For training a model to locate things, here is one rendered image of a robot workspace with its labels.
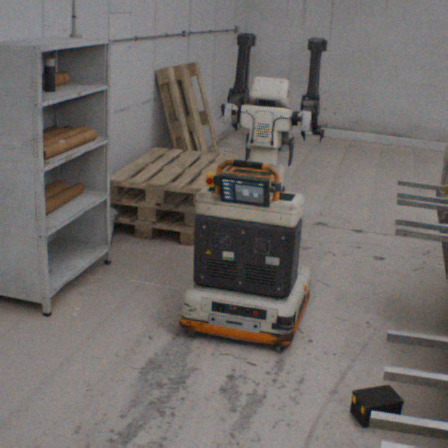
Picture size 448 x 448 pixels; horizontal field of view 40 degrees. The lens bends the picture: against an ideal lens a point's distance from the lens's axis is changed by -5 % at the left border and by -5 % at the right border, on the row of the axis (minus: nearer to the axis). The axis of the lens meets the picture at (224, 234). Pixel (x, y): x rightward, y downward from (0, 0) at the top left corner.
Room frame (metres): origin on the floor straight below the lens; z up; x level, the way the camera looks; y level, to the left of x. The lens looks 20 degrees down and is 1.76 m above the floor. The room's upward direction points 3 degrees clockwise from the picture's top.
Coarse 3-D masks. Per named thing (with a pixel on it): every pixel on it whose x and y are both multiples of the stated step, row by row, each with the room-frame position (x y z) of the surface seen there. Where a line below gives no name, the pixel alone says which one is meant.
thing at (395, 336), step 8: (392, 336) 1.72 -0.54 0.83; (400, 336) 1.72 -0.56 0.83; (408, 336) 1.71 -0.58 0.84; (416, 336) 1.71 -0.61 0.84; (424, 336) 1.71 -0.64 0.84; (432, 336) 1.71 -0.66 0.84; (440, 336) 1.71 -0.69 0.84; (416, 344) 1.70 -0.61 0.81; (424, 344) 1.70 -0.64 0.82; (432, 344) 1.69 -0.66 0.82; (440, 344) 1.69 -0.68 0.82
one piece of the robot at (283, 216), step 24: (264, 168) 3.14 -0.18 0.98; (216, 192) 3.20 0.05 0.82; (216, 216) 3.19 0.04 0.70; (240, 216) 3.15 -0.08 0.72; (264, 216) 3.12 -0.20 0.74; (288, 216) 3.09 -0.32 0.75; (216, 240) 3.19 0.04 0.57; (240, 240) 3.15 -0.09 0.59; (264, 240) 3.13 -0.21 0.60; (288, 240) 3.09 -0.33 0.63; (216, 264) 3.18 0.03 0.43; (240, 264) 3.15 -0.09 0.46; (264, 264) 3.12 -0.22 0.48; (288, 264) 3.09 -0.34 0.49; (216, 288) 3.21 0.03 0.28; (240, 288) 3.15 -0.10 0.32; (264, 288) 3.11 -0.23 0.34; (288, 288) 3.09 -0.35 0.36
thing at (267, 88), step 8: (256, 80) 3.61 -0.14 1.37; (264, 80) 3.60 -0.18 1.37; (272, 80) 3.59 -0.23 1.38; (280, 80) 3.58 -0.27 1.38; (256, 88) 3.57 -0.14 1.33; (264, 88) 3.56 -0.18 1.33; (272, 88) 3.55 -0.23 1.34; (280, 88) 3.54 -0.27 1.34; (288, 88) 3.57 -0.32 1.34; (256, 96) 3.54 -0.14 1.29; (264, 96) 3.53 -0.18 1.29; (272, 96) 3.52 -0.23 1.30; (280, 96) 3.51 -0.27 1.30; (288, 96) 3.59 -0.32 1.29; (280, 104) 3.54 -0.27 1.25; (288, 104) 3.62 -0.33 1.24
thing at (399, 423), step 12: (372, 420) 1.25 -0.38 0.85; (384, 420) 1.24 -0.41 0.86; (396, 420) 1.24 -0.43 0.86; (408, 420) 1.24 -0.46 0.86; (420, 420) 1.24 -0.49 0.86; (432, 420) 1.24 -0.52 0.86; (408, 432) 1.23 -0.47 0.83; (420, 432) 1.22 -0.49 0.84; (432, 432) 1.21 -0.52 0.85; (444, 432) 1.21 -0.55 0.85
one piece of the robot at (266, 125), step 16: (240, 112) 3.52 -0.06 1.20; (256, 112) 3.50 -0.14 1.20; (272, 112) 3.48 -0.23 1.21; (288, 112) 3.46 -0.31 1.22; (256, 128) 3.48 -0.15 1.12; (272, 128) 3.46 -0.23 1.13; (288, 128) 3.46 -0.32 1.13; (256, 144) 3.47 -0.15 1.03; (272, 144) 3.44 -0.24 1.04; (256, 160) 3.52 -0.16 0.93; (272, 160) 3.50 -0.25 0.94
